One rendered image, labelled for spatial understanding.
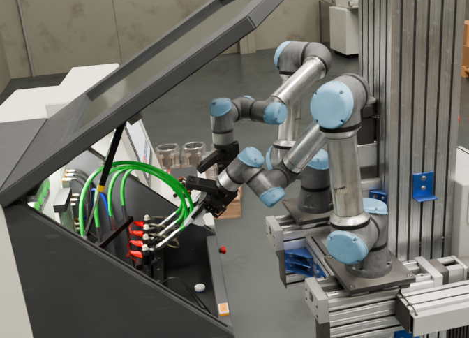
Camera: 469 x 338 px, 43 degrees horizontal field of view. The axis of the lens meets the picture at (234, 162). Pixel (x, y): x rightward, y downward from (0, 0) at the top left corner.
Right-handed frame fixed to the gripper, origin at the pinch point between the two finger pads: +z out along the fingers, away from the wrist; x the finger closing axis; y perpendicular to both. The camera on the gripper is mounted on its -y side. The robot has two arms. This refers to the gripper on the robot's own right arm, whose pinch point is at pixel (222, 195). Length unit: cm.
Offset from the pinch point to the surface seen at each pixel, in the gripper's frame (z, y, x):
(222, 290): 25.3, -4.4, -21.8
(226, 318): 25.3, -4.6, -38.3
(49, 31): 43, -232, 921
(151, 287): 5, -25, -47
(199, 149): 83, 1, 296
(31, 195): -24, -55, -39
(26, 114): -27, -73, 42
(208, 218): 22.3, -5.3, 29.2
